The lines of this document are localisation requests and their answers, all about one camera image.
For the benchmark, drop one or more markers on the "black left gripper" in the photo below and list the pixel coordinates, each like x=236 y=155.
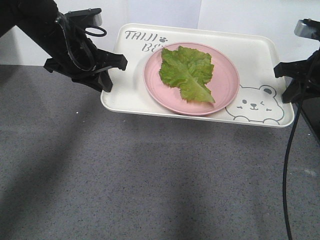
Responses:
x=79 y=58

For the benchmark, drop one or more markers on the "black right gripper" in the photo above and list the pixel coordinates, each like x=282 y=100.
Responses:
x=308 y=86

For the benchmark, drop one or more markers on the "cream bear print tray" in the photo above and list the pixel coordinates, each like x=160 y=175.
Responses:
x=259 y=98

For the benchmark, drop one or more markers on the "pink round plate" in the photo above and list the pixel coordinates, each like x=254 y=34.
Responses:
x=224 y=84

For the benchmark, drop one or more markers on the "green lettuce leaf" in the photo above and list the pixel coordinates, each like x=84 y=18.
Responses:
x=190 y=70

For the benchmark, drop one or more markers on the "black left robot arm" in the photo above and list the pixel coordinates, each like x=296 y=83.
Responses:
x=36 y=19

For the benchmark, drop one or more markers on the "black glass cooktop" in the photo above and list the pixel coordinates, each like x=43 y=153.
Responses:
x=307 y=130

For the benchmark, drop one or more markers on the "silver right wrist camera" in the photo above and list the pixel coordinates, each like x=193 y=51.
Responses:
x=308 y=28

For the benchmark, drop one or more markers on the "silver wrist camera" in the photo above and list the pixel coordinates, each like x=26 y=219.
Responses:
x=86 y=17
x=308 y=28

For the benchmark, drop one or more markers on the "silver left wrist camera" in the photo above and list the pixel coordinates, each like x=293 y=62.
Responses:
x=86 y=17

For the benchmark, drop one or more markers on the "white paper sheet on wall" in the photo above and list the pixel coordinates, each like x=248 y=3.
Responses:
x=172 y=13

